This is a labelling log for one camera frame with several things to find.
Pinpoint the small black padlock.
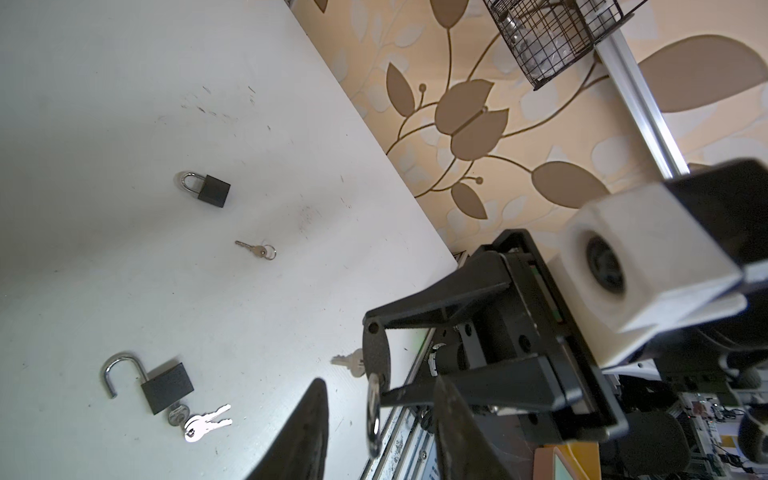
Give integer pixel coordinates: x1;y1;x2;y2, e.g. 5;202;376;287
363;320;391;459

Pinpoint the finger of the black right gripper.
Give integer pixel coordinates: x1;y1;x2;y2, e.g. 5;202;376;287
363;252;512;329
377;353;585;412

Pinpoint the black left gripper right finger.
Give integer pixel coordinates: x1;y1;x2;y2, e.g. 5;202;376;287
433;376;512;479

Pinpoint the smallest black padlock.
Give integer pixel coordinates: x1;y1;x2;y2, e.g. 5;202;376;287
175;171;231;208

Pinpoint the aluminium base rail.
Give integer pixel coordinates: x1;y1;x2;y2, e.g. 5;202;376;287
359;329;440;479

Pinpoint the black wire basket right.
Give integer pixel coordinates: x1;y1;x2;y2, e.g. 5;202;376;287
485;0;644;90

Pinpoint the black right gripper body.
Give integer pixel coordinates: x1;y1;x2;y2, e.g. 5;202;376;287
431;229;628;444

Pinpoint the aluminium frame corner post right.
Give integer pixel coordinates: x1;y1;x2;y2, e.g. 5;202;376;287
596;30;690;180

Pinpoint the medium black padlock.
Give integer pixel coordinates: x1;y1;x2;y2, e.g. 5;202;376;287
101;352;194;415

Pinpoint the smallest padlock key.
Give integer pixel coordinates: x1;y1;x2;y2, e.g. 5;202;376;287
235;240;277;261

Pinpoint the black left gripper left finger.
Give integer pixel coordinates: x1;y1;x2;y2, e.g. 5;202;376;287
247;378;329;480

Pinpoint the medium padlock key bunch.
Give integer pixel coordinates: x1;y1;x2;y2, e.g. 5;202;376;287
167;402;233;443

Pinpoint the small padlock key bunch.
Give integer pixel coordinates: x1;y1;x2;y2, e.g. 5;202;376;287
331;348;366;378

